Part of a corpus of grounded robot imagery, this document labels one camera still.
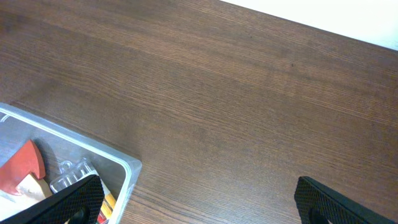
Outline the clear plastic container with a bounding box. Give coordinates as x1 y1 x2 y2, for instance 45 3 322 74
1 103 142 223

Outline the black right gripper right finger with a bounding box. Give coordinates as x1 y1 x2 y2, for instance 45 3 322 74
294 176 394 224

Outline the colourful bit set case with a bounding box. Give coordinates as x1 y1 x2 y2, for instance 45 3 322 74
50 159 116 224

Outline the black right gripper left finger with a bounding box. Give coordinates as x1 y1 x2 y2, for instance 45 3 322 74
2 174 104 224

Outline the orange scraper wooden handle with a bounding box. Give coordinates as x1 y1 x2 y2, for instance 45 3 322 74
1 140 53 221

